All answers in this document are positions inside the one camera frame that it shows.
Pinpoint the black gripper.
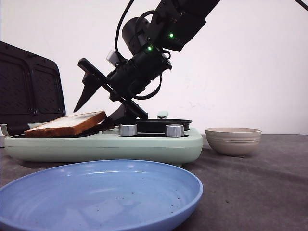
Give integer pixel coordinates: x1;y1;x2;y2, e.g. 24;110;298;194
73;49;172;135

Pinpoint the white bread slice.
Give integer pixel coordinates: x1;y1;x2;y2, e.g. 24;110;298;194
24;111;107;138

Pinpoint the beige ribbed bowl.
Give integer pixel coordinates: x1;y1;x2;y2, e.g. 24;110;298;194
205;128;262;156

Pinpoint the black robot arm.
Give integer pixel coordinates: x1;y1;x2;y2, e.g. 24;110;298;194
76;0;217;135

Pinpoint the mint green breakfast maker base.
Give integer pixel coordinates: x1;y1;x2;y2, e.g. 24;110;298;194
3;128;203;166

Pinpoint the left silver control knob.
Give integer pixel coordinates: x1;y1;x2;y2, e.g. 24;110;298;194
118;124;138;136

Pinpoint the silver control knob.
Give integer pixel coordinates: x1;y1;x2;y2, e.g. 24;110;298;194
165;124;184;137
118;124;138;136

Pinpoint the right silver control knob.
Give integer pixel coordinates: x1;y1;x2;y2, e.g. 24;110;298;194
165;124;184;137

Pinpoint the blue round plate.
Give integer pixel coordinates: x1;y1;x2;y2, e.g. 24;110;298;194
0;160;203;231

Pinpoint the black frying pan green handle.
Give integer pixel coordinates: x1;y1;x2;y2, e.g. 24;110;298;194
135;111;192;133

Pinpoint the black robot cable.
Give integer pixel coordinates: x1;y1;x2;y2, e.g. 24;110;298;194
114;0;135;61

